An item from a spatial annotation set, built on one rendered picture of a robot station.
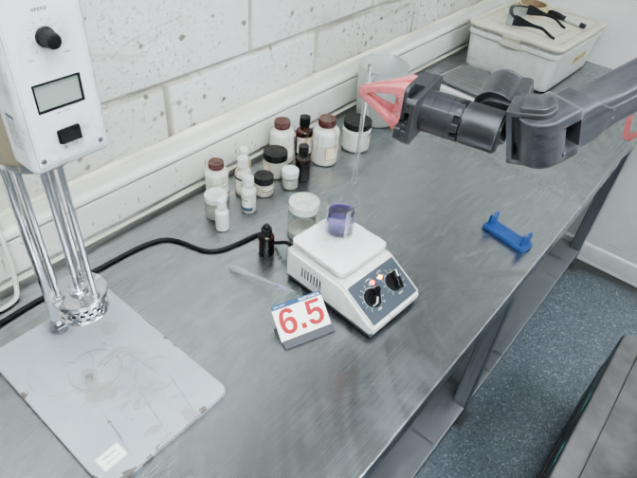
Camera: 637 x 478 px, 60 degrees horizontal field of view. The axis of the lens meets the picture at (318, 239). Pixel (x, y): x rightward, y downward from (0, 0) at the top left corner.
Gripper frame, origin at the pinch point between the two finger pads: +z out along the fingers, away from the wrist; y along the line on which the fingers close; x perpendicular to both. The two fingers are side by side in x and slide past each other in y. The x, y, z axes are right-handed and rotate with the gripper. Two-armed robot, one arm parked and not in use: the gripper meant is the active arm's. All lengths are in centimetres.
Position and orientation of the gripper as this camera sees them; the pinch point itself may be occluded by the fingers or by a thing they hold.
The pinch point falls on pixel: (365, 91)
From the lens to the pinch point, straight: 81.6
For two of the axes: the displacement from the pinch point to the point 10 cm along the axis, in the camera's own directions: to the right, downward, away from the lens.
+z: -8.7, -3.7, 3.3
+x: -0.7, 7.5, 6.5
